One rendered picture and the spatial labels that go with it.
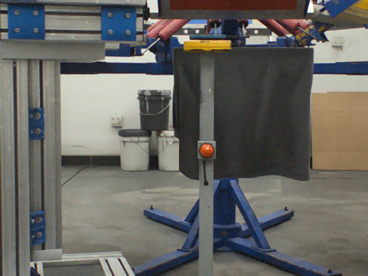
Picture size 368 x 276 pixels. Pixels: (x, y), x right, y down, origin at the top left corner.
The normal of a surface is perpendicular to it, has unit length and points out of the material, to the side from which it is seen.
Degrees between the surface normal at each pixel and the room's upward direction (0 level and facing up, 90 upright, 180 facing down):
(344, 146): 78
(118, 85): 90
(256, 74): 96
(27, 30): 90
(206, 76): 90
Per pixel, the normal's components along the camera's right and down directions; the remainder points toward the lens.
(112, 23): 0.21, 0.08
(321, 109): -0.01, -0.15
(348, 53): -0.01, 0.08
